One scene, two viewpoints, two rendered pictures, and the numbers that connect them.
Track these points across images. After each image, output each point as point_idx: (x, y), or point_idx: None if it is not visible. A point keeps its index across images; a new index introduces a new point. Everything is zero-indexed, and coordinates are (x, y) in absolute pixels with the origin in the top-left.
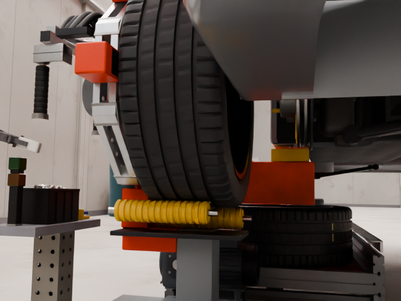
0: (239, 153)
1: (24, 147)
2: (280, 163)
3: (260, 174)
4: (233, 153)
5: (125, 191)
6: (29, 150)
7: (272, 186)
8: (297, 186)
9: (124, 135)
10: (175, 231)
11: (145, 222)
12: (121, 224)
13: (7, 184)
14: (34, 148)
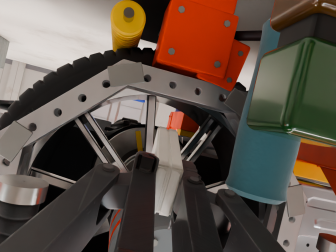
0: (213, 142)
1: (156, 149)
2: None
3: (303, 145)
4: (216, 143)
5: (157, 55)
6: (159, 137)
7: None
8: None
9: (20, 101)
10: (149, 19)
11: (163, 18)
12: (171, 0)
13: None
14: (154, 142)
